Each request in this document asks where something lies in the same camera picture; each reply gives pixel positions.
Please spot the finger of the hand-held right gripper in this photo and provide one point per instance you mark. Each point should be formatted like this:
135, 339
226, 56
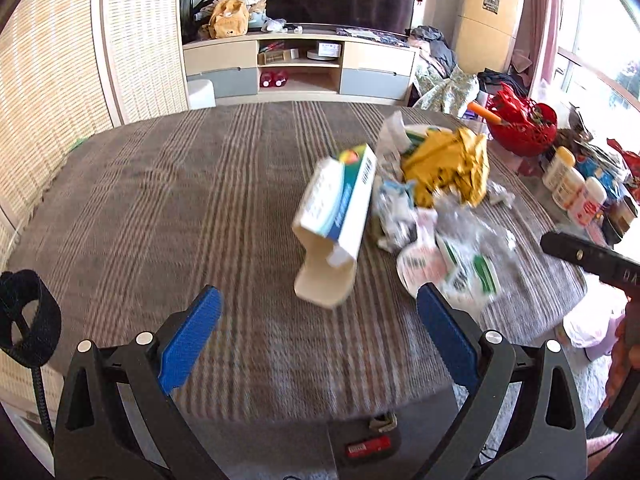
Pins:
590, 257

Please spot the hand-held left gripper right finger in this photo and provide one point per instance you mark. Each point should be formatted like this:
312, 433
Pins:
445, 335

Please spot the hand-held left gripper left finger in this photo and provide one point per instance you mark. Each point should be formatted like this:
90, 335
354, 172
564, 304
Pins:
192, 340

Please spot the clear plastic wrap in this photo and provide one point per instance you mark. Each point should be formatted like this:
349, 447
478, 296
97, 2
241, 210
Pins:
470, 225

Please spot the dark trash bin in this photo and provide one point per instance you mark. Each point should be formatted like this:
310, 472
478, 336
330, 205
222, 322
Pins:
360, 440

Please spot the yellow paper bag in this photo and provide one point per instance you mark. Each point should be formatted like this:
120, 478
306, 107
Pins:
440, 165

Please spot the person's right hand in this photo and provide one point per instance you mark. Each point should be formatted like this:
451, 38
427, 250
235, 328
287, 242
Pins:
627, 360

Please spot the pink fleece clothing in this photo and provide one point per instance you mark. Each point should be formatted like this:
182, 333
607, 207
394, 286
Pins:
602, 445

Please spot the dark jar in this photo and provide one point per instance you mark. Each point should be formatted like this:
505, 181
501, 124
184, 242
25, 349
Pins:
622, 215

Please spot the white bottle pink label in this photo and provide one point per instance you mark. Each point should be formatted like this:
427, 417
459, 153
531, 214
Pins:
587, 202

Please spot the pale pink plastic bag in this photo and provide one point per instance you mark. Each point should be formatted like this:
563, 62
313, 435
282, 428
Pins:
592, 320

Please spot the green and white packet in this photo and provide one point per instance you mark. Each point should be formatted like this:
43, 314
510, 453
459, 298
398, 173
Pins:
475, 275

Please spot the white bottle orange label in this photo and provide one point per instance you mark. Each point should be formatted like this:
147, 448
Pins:
570, 190

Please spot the white round lid pink print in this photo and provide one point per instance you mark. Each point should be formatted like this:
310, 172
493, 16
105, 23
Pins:
420, 265

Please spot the blue packet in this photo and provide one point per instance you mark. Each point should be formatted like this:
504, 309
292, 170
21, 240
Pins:
602, 175

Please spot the white bottle with yellow cap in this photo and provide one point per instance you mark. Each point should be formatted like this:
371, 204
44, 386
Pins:
557, 170

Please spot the crumpled white wrapper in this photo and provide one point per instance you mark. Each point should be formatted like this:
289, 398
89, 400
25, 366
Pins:
392, 220

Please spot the plaid blanket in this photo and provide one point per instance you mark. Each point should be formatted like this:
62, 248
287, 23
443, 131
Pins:
150, 210

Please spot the red plastic basket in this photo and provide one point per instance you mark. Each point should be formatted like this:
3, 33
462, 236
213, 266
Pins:
520, 135

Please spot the white and green cardboard box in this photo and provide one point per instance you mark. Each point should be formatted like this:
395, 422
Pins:
335, 200

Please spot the orange carrot toy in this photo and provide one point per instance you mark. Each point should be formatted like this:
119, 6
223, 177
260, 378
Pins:
482, 110

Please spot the crumpled white paper bag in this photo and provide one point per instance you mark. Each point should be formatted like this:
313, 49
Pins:
390, 140

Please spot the floral cloth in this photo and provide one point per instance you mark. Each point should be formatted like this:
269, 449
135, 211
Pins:
450, 90

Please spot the window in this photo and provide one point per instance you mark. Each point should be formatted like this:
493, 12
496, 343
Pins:
600, 35

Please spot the beige standing air conditioner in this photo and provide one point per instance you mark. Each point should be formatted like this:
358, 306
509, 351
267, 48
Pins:
485, 35

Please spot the white stool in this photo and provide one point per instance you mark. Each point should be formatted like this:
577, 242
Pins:
200, 94

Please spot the pink curtain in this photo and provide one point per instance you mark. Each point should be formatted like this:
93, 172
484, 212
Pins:
545, 10

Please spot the dark clothes pile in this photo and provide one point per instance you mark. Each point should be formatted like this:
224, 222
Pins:
432, 47

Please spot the woven panel sliding door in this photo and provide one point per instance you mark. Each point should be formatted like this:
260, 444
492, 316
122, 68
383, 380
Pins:
45, 110
145, 40

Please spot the red shoes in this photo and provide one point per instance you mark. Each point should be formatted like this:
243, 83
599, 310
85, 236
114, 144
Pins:
274, 79

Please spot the beige television cabinet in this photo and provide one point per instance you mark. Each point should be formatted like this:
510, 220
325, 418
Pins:
220, 62

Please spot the white round box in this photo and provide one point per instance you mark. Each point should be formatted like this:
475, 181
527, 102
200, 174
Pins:
324, 51

